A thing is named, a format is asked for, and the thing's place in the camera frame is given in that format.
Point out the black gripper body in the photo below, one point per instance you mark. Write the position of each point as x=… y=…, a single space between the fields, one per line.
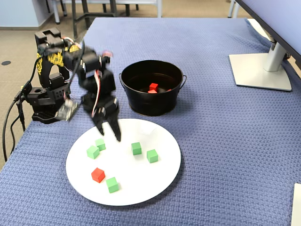
x=108 y=108

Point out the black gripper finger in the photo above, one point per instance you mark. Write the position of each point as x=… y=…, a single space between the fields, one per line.
x=114 y=124
x=99 y=120

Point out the white round plate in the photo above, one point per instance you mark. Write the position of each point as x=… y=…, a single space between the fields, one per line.
x=141 y=181

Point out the green cube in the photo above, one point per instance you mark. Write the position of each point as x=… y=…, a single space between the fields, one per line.
x=92 y=152
x=112 y=185
x=136 y=148
x=100 y=144
x=152 y=156

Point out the black metal bucket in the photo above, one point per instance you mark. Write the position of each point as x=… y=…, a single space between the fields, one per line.
x=150 y=106

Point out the blue woven table cloth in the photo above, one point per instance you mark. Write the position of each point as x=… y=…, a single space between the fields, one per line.
x=211 y=141

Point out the white table leg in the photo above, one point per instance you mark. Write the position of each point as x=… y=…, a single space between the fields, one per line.
x=57 y=15

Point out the black chair legs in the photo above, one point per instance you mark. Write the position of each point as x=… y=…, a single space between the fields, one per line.
x=64 y=10

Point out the white table light blue top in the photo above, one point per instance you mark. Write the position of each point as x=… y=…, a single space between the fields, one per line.
x=159 y=9

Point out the black round floor cover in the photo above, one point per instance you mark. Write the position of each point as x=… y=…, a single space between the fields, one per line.
x=5 y=63

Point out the silver monitor stand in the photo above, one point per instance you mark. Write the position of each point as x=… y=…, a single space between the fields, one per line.
x=256 y=75

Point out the white metal furniture leg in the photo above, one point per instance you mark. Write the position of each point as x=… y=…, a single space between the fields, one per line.
x=232 y=10

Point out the computer monitor screen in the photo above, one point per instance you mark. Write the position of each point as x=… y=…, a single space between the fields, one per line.
x=284 y=18

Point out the white flat board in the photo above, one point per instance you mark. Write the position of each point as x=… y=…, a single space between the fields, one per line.
x=297 y=207

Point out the bare wrist camera circuit board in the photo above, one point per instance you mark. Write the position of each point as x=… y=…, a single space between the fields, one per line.
x=66 y=111

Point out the dark grey table frame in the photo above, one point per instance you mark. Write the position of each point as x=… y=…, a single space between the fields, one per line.
x=74 y=23

